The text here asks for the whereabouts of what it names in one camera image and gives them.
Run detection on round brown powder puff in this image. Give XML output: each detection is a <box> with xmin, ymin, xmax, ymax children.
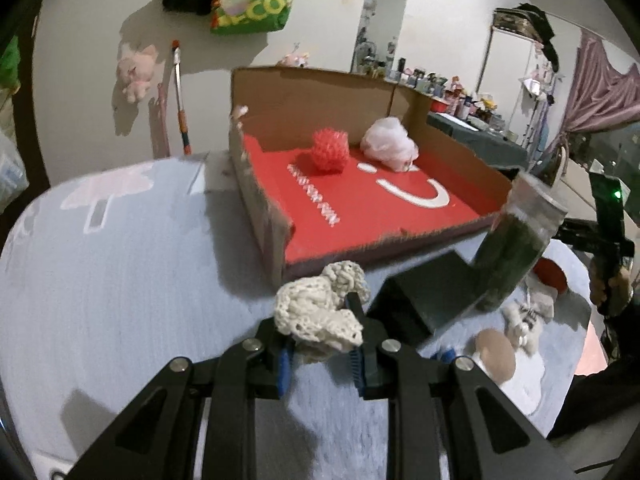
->
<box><xmin>474</xmin><ymin>330</ymin><xmax>517</xmax><ymax>381</ymax></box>

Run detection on metal clothes rack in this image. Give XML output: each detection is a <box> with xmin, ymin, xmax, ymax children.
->
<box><xmin>480</xmin><ymin>7</ymin><xmax>561</xmax><ymax>136</ymax></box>

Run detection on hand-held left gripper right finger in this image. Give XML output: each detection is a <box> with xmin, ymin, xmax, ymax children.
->
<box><xmin>345</xmin><ymin>292</ymin><xmax>581</xmax><ymax>480</ymax></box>

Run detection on black clothes on rack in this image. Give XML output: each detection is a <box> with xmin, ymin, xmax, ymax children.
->
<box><xmin>517</xmin><ymin>4</ymin><xmax>558</xmax><ymax>73</ymax></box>

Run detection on wall mirror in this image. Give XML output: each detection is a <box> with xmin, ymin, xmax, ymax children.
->
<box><xmin>350</xmin><ymin>0</ymin><xmax>412</xmax><ymax>76</ymax></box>

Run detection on person's right forearm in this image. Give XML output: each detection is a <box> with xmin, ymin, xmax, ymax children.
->
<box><xmin>547</xmin><ymin>350</ymin><xmax>640</xmax><ymax>443</ymax></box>

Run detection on pink curtain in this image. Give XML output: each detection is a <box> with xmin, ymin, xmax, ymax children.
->
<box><xmin>555</xmin><ymin>30</ymin><xmax>640</xmax><ymax>136</ymax></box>

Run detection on cardboard box with red lining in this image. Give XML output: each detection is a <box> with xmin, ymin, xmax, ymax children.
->
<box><xmin>229</xmin><ymin>66</ymin><xmax>516</xmax><ymax>285</ymax></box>

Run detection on mop with orange handle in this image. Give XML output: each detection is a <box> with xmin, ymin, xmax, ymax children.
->
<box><xmin>171</xmin><ymin>40</ymin><xmax>193</xmax><ymax>156</ymax></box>

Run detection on cluttered side table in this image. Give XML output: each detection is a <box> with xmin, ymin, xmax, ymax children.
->
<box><xmin>370</xmin><ymin>57</ymin><xmax>506</xmax><ymax>126</ymax></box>

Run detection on clear jar with green contents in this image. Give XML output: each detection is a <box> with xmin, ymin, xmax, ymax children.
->
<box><xmin>472</xmin><ymin>170</ymin><xmax>568</xmax><ymax>313</ymax></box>

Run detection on small white plush toy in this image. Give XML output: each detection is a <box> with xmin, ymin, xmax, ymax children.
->
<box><xmin>502</xmin><ymin>290</ymin><xmax>556</xmax><ymax>351</ymax></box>

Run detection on cream crocheted cloth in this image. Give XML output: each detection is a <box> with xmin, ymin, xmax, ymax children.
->
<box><xmin>273</xmin><ymin>261</ymin><xmax>371</xmax><ymax>365</ymax></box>

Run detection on black box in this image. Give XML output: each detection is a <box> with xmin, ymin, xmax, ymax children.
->
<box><xmin>367</xmin><ymin>250</ymin><xmax>483</xmax><ymax>346</ymax></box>

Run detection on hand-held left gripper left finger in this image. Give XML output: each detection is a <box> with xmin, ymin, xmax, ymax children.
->
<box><xmin>65</xmin><ymin>317</ymin><xmax>296</xmax><ymax>480</ymax></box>

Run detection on pink knitted scrubber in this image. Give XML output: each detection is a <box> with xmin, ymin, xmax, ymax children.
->
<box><xmin>312</xmin><ymin>129</ymin><xmax>349</xmax><ymax>175</ymax></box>

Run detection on white fluffy cotton pad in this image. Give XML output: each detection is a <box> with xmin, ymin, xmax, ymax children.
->
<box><xmin>470</xmin><ymin>355</ymin><xmax>546</xmax><ymax>413</ymax></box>

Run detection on pink pig plush toy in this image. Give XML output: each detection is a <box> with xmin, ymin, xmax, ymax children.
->
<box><xmin>116</xmin><ymin>44</ymin><xmax>158</xmax><ymax>103</ymax></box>

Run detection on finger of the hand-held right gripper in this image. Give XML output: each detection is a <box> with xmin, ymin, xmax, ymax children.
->
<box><xmin>555</xmin><ymin>219</ymin><xmax>601</xmax><ymax>253</ymax></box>

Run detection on white mesh bath pouf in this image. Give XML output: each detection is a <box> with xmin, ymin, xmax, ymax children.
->
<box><xmin>360</xmin><ymin>116</ymin><xmax>420</xmax><ymax>172</ymax></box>

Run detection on person's right hand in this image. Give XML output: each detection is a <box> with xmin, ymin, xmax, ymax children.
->
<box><xmin>590</xmin><ymin>260</ymin><xmax>633</xmax><ymax>318</ymax></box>

